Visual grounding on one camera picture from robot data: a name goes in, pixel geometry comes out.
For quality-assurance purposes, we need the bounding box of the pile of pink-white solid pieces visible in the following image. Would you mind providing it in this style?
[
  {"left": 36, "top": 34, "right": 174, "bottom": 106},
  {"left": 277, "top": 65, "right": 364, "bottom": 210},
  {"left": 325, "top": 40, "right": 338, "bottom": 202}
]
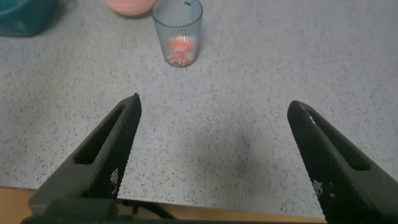
[{"left": 167, "top": 34, "right": 197, "bottom": 67}]

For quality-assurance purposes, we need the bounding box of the pink ribbed bowl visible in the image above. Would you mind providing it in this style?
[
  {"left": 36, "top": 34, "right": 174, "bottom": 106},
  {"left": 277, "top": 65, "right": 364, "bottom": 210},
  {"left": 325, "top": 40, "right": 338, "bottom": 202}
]
[{"left": 103, "top": 0, "right": 158, "bottom": 17}]

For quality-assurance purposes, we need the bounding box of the translucent blue ribbed plastic cup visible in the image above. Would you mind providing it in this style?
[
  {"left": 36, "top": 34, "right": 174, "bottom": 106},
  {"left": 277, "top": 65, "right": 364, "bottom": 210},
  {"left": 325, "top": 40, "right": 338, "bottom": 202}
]
[{"left": 152, "top": 0, "right": 203, "bottom": 68}]

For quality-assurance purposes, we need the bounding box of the teal square plastic basin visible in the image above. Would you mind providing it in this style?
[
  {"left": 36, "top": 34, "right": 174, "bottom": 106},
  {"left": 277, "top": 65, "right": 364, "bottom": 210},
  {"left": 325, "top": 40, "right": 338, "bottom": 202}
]
[{"left": 0, "top": 0, "right": 59, "bottom": 38}]

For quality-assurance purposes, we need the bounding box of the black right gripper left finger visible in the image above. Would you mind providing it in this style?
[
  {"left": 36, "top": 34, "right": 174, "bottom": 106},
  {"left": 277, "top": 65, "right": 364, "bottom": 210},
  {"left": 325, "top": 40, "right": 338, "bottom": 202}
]
[{"left": 27, "top": 92, "right": 142, "bottom": 208}]

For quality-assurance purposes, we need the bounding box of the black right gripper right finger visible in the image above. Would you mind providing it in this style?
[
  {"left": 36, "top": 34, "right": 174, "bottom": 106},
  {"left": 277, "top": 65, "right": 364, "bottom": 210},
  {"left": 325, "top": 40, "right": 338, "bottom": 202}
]
[{"left": 286, "top": 100, "right": 398, "bottom": 224}]

